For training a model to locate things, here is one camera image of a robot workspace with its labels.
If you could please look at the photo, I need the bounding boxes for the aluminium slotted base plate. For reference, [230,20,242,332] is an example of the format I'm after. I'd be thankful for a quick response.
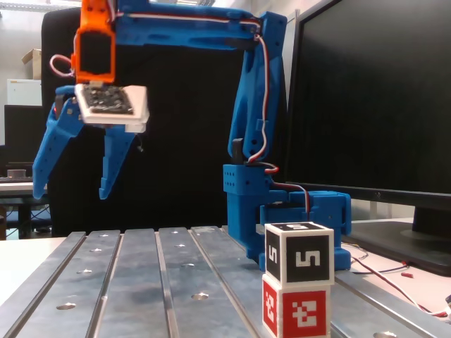
[0,225,451,338]

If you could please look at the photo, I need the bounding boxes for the white cabinet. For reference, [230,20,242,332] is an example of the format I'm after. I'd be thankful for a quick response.
[6,79,42,106]

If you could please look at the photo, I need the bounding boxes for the dark background monitor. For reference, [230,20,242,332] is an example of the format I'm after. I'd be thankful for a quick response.
[4,104,46,166]

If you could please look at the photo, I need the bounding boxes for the white camera mount with camera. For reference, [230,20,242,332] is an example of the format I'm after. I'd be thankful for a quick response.
[74,83,149,134]

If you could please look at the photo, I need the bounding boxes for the loose red white wires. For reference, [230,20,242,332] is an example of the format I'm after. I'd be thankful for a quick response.
[343,242,451,320]

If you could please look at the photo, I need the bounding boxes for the black Dell computer monitor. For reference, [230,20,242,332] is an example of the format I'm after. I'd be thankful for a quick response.
[284,0,451,277]

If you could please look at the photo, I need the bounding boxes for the brown cardboard box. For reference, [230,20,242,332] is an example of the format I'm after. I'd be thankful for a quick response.
[20,48,42,80]

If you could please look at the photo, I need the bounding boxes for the black cube with white markers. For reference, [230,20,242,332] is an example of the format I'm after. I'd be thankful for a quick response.
[264,221,335,284]

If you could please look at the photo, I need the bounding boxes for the orange blue gripper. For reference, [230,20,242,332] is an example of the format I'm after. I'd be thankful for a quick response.
[32,0,137,201]

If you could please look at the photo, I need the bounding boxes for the white background desk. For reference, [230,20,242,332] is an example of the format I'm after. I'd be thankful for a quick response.
[0,181,52,240]

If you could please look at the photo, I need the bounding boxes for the red cube with white markers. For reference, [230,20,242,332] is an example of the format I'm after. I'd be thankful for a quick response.
[261,273,331,338]

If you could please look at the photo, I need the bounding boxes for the dark keyboard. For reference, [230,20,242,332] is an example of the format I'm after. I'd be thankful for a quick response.
[0,175,47,182]

